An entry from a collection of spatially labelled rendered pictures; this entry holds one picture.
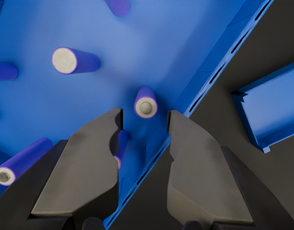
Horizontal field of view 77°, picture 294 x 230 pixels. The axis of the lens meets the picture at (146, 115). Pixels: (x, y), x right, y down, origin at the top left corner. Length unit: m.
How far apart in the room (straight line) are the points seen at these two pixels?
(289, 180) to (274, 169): 0.08
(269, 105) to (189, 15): 0.57
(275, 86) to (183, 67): 0.56
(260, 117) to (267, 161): 0.17
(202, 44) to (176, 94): 0.06
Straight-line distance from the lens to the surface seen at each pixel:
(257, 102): 0.71
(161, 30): 0.20
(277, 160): 0.83
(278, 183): 0.89
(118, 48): 0.20
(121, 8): 0.18
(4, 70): 0.22
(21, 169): 0.20
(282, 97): 0.75
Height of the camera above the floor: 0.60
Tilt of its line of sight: 75 degrees down
